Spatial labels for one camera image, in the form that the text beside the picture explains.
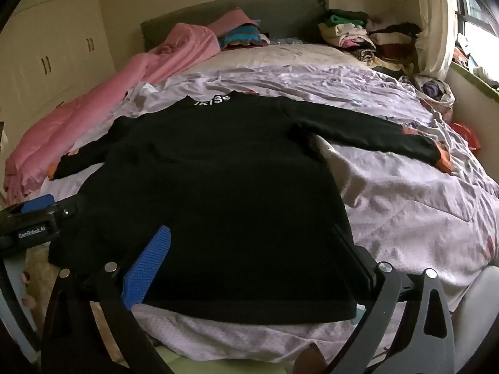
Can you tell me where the striped folded cloth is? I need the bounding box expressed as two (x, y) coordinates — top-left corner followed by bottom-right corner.
(217, 23), (270, 49)

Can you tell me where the grey-green headboard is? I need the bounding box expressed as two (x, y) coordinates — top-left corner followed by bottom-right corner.
(140, 0), (330, 53)

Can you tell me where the lavender printed duvet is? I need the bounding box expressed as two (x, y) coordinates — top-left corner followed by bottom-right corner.
(23, 64), (499, 359)

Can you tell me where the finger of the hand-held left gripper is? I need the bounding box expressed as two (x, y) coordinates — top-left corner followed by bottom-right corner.
(19, 194), (84, 219)

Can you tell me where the person's right hand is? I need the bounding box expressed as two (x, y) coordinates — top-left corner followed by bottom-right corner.
(299, 345), (329, 374)

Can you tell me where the beige bed sheet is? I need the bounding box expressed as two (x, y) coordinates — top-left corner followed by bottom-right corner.
(183, 43), (390, 82)

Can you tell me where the pile of folded clothes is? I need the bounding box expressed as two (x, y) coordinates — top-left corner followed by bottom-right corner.
(317, 8), (424, 76)

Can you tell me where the pink folded cloth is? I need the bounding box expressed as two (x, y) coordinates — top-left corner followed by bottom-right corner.
(206, 7), (251, 36)

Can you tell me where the red plastic bag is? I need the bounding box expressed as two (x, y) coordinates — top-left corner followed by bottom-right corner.
(450, 122), (482, 152)

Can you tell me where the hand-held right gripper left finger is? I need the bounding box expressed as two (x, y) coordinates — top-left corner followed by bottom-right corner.
(41, 225), (176, 374)

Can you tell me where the white curtain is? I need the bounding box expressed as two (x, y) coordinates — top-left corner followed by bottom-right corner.
(413, 0), (458, 82)

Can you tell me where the pink quilt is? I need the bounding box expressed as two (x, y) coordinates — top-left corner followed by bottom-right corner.
(3, 22), (222, 203)

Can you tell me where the cream wardrobe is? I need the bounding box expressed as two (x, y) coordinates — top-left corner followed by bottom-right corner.
(0, 0), (115, 125)

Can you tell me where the black sweater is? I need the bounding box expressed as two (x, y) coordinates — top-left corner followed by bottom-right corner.
(47, 90), (455, 326)

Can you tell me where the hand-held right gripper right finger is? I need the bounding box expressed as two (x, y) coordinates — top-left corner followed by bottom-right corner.
(323, 224), (457, 374)

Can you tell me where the floral beige cloth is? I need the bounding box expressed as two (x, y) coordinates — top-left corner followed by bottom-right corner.
(17, 247), (53, 320)

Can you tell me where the printed bag of clothes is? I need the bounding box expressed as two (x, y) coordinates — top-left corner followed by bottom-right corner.
(398, 75), (456, 121)

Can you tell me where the green windowsill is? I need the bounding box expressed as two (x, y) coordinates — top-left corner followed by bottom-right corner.
(448, 62), (499, 104)

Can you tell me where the person's leg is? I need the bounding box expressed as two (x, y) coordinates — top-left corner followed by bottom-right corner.
(452, 265), (499, 363)

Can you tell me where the window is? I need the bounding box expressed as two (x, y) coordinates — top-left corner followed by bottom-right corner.
(452, 0), (499, 47)

